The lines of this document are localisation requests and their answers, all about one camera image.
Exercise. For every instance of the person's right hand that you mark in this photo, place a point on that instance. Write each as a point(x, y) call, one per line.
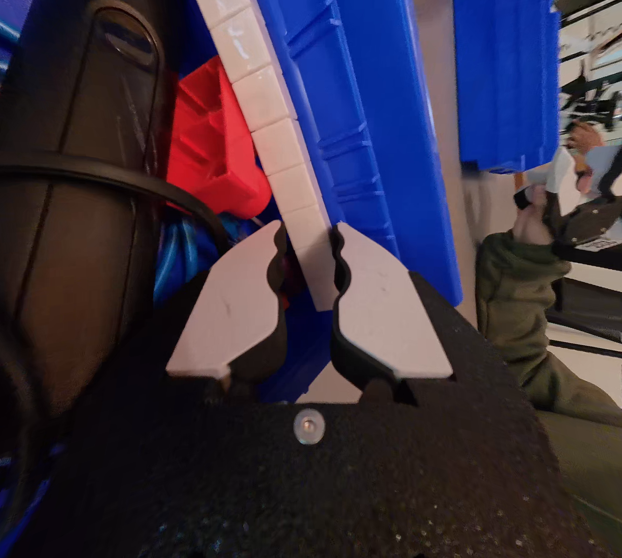
point(534, 223)

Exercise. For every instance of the white tile strip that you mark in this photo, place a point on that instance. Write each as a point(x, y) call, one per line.
point(262, 96)

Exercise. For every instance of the blue plastic bin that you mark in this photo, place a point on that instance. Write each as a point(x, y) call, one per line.
point(388, 82)
point(505, 57)

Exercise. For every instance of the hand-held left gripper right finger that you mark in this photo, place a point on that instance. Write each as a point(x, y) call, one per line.
point(388, 320)

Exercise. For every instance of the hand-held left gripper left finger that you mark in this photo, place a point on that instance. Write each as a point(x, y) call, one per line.
point(228, 320)

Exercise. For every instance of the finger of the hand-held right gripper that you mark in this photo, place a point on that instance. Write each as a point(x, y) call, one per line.
point(597, 169)
point(561, 174)

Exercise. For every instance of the red plastic piece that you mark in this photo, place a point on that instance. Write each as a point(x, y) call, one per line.
point(214, 150)

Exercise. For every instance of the person's right forearm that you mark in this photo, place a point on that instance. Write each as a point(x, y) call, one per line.
point(515, 305)

